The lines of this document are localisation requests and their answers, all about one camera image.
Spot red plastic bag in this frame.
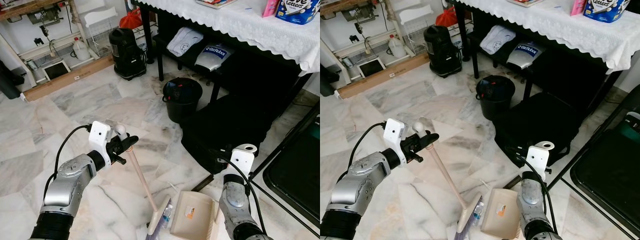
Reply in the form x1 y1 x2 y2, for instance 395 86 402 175
118 7 144 31
435 6 458 28

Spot flat colourful book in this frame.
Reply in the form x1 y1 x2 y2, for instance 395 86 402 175
506 0 546 8
195 0 239 10

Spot black fabric suitcase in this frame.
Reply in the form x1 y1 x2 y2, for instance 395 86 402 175
180 91 302 174
494 91 586 168

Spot black table frame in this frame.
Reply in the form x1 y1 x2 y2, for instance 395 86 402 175
139 4 313 106
452 2 623 113

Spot white lace tablecloth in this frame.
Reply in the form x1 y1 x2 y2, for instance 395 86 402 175
131 0 321 77
445 0 640 75

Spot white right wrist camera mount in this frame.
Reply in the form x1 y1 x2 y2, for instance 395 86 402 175
229 150 257 177
526 147 551 176

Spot grey Bit Robot appliance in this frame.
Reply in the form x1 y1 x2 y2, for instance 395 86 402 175
506 41 546 70
194 43 235 72

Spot black canister vacuum cleaner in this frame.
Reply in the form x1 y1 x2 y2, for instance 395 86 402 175
423 25 463 79
108 27 148 81

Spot wooden handled broom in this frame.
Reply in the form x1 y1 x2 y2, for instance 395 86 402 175
412 121 485 240
114 124 174 240

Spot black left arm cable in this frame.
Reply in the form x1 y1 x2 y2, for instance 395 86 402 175
42 124 92 201
345 122 386 181

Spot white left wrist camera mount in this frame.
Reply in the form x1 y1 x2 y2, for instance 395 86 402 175
88 120 112 157
383 118 406 166

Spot white plastic jug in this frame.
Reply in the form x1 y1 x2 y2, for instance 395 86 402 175
71 37 92 62
387 36 407 59

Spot white framed tablet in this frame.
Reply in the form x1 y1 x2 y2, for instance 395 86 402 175
43 60 71 82
358 56 387 79

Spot white plastic appliance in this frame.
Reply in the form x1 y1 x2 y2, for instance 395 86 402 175
479 25 517 55
166 26 205 57

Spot white wire rack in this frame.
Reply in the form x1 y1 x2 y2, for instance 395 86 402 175
398 4 436 55
82 6 122 58

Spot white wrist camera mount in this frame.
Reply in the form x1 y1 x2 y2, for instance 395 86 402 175
383 118 406 166
526 147 551 176
88 120 112 157
229 150 257 177

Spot blue Love Letters tin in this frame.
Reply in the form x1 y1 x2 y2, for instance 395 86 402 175
274 0 321 26
583 0 632 24

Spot long brown cardboard box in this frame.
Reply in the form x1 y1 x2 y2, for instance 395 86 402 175
336 52 431 100
22 55 115 103

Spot black round bucket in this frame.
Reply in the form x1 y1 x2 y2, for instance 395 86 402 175
475 75 516 121
162 77 204 125

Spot wooden workbench with tools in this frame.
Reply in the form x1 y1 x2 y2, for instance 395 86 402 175
320 0 401 83
0 0 86 87

